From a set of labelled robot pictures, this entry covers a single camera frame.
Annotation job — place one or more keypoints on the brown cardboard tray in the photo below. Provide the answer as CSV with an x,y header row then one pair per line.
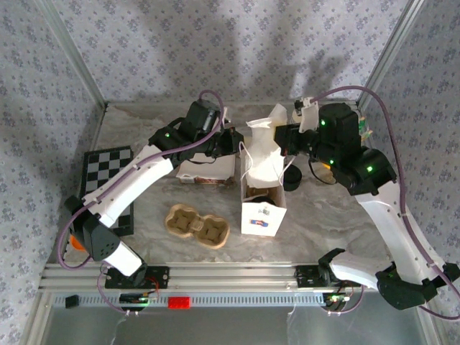
x,y
201,181

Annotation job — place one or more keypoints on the single white paper napkin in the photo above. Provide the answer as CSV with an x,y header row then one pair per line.
x,y
264,158

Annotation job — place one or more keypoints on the white paper takeout bag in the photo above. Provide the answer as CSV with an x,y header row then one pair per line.
x,y
262,219

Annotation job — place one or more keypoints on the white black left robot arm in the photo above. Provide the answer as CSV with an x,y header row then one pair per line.
x,y
136,176

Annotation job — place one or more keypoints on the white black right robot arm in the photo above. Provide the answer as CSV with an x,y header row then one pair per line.
x,y
388,223

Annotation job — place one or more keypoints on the brown paper-wrapped stirrer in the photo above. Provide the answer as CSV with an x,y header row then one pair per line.
x,y
366,134

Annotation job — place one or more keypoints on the white napkin stack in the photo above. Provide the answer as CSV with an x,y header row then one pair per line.
x,y
212,167

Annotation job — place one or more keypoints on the black grey chessboard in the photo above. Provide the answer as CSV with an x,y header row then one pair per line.
x,y
104,165

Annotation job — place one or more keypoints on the brown pulp cup carrier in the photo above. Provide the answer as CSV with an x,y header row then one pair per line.
x,y
196,228

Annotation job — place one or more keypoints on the small circuit board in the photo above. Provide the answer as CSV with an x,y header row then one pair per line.
x,y
138,299
336,299

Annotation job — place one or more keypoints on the orange plastic object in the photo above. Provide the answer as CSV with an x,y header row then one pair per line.
x,y
76,243

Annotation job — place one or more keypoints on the red toy brick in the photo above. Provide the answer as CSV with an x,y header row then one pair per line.
x,y
179,302

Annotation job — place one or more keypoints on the small black block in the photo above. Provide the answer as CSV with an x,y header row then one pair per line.
x,y
72,301

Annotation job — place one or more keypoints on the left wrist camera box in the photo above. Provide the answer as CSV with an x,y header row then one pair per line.
x,y
203,116

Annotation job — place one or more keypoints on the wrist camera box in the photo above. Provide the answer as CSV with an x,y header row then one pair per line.
x,y
338,122
203,116

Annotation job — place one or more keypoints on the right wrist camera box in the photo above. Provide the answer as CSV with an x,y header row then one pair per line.
x,y
338,122

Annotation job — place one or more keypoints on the aluminium frame post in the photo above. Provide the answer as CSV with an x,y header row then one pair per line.
x,y
75,57
388,57

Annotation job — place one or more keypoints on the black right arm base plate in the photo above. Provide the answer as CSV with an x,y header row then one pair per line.
x,y
307,276

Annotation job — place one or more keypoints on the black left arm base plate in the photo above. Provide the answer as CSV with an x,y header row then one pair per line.
x,y
158,278

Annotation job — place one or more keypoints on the aluminium front frame rail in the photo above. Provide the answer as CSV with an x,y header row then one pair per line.
x,y
233,275

